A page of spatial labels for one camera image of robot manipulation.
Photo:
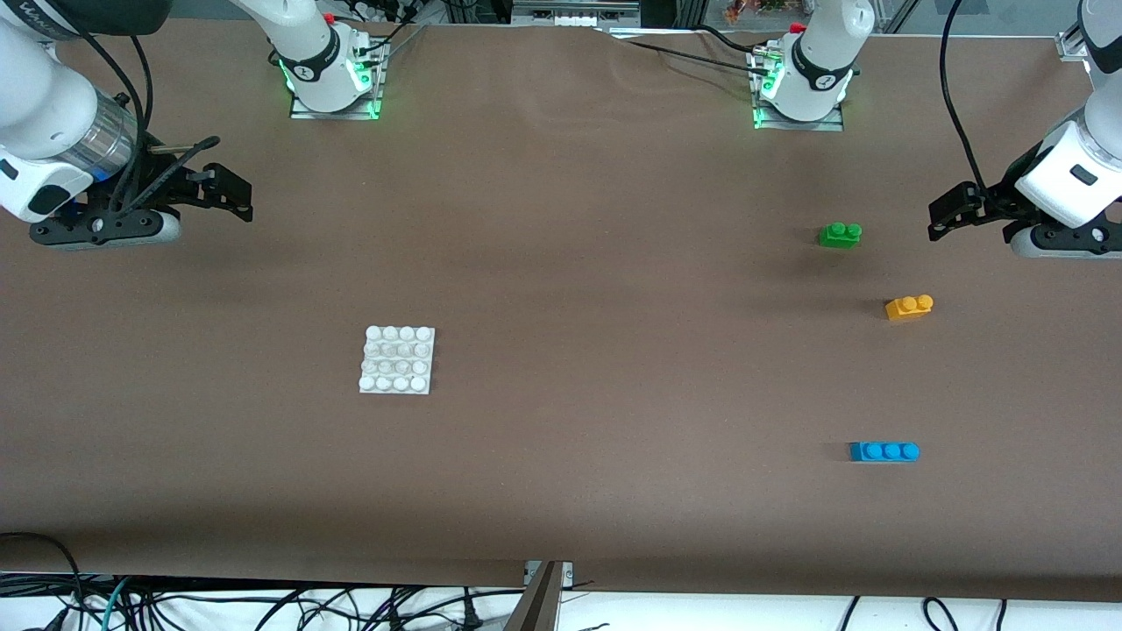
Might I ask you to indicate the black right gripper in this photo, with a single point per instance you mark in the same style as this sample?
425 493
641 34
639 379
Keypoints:
163 186

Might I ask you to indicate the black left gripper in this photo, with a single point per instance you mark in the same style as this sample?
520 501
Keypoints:
997 200

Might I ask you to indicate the yellow two-stud toy block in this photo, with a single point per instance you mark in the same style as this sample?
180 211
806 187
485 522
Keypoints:
907 308

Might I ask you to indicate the white studded base plate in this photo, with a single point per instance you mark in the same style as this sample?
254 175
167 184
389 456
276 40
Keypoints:
396 359

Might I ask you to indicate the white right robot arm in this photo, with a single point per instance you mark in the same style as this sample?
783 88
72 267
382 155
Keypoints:
44 96

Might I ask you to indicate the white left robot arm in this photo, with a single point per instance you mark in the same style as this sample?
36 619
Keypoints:
820 61

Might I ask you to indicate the green two-stud toy block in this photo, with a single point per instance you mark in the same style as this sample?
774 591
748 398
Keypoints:
840 236

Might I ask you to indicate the blue three-stud toy block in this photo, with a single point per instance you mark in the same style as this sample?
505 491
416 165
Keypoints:
884 452

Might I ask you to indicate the white power strip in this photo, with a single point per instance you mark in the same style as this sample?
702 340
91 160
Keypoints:
574 13

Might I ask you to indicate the brown table cover sheet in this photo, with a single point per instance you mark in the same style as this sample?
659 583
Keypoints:
526 491

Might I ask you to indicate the aluminium profile beam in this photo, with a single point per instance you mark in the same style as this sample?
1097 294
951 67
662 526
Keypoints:
539 605

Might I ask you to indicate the aluminium corner post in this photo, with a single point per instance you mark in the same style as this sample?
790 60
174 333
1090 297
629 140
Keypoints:
1074 46

